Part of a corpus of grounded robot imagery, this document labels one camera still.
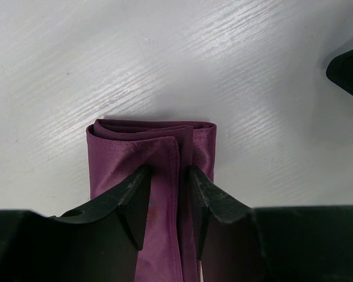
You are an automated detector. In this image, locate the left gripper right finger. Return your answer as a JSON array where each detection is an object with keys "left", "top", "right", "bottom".
[{"left": 188, "top": 166, "right": 251, "bottom": 260}]

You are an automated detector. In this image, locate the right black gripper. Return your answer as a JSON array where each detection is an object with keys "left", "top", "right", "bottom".
[{"left": 326, "top": 50, "right": 353, "bottom": 96}]

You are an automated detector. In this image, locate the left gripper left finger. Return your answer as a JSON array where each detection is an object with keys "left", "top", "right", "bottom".
[{"left": 46, "top": 164, "right": 151, "bottom": 252}]

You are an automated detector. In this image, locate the purple cloth napkin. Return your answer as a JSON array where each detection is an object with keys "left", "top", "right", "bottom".
[{"left": 86, "top": 119, "right": 217, "bottom": 281}]

